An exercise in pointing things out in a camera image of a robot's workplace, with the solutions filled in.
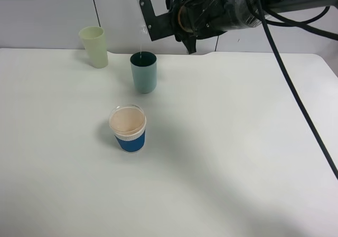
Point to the teal plastic cup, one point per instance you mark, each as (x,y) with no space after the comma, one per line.
(144,71)

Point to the clear bottle green label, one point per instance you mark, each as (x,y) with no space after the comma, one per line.
(143,30)

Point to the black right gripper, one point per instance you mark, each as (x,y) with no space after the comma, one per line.
(193,20)

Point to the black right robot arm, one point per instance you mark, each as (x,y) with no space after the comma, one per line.
(242,14)

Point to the light green plastic cup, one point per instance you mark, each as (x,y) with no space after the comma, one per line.
(94,42)

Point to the blue sleeved glass cup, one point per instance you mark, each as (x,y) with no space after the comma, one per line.
(128,123)

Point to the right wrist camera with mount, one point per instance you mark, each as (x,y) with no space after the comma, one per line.
(158,26)

